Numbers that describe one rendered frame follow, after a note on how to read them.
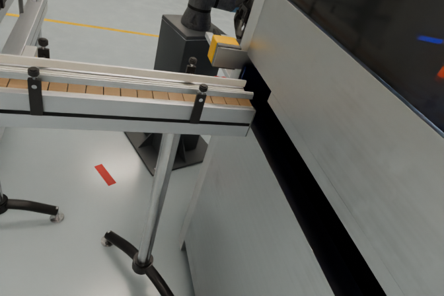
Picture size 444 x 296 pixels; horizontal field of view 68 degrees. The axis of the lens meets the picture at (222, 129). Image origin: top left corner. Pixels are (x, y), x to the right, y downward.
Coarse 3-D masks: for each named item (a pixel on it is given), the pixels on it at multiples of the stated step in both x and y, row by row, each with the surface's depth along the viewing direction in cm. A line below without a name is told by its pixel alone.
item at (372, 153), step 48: (288, 0) 77; (288, 48) 75; (336, 48) 60; (288, 96) 74; (336, 96) 59; (384, 96) 50; (336, 144) 59; (384, 144) 49; (432, 144) 42; (336, 192) 58; (384, 192) 49; (432, 192) 42; (384, 240) 48; (432, 240) 42; (384, 288) 48; (432, 288) 41
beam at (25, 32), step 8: (40, 0) 198; (24, 8) 184; (32, 8) 187; (40, 8) 192; (24, 16) 177; (32, 16) 180; (40, 16) 193; (16, 24) 168; (24, 24) 170; (32, 24) 172; (40, 24) 194; (16, 32) 162; (24, 32) 164; (32, 32) 172; (8, 40) 154; (16, 40) 156; (24, 40) 158; (32, 40) 173; (8, 48) 149; (16, 48) 151; (0, 128) 121; (0, 136) 121
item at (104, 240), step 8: (112, 232) 145; (104, 240) 148; (112, 240) 141; (120, 240) 139; (120, 248) 138; (128, 248) 136; (136, 248) 136; (136, 256) 132; (152, 256) 134; (136, 264) 130; (144, 264) 130; (152, 264) 133; (136, 272) 131; (144, 272) 131; (152, 272) 130; (152, 280) 129; (160, 280) 129; (160, 288) 128; (168, 288) 130
